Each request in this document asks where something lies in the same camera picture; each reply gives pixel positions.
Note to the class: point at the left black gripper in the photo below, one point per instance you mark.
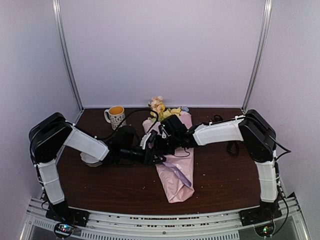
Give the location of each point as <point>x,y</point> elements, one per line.
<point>150,160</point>

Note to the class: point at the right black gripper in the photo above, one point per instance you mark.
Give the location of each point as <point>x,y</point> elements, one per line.
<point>158,146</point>

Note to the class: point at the purple wrapping paper sheet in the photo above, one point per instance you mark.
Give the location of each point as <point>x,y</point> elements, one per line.
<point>176,175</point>

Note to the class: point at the peach fake flower stem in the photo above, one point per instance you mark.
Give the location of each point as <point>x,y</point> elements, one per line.
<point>157,104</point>

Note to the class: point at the black ribbon gold lettering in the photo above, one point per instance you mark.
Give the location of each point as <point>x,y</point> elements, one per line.
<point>232,147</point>

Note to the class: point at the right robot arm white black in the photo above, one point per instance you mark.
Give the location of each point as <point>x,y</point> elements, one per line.
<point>257,135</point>

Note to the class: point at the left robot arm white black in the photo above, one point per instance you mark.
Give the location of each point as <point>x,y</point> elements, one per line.
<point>49,138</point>

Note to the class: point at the white floral mug yellow inside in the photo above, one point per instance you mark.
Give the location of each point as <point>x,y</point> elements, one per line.
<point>115,116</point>

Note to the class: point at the white scalloped bowl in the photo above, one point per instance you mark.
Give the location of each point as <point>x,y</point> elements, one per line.
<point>89,160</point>

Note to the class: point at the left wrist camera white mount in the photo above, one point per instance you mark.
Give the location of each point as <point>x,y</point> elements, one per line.
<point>147,139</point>

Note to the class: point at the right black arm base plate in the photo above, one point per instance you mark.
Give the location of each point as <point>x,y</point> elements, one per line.
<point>258,215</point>

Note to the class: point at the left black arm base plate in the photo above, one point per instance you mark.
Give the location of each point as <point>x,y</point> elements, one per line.
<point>74,217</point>

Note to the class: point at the aluminium front rail frame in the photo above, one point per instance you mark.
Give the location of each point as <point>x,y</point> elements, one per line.
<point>224,225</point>

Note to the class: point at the right aluminium corner post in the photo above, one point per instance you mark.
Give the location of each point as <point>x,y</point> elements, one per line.
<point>264,30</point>

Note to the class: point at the aluminium corner post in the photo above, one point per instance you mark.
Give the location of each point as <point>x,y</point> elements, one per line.
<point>56,4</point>
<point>264,30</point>

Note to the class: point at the left aluminium corner post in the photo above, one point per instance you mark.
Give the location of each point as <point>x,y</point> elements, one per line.
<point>56,4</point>

